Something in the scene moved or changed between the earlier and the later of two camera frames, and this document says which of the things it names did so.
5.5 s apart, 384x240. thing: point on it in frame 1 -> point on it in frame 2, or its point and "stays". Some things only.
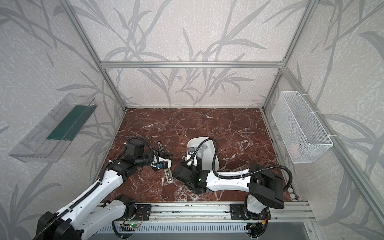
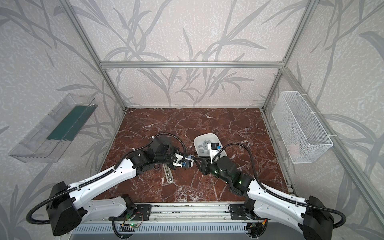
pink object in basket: (294, 149) stays
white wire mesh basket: (302, 133) stays
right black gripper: (182, 174) -> (202, 163)
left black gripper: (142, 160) -> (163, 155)
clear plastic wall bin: (49, 141) stays
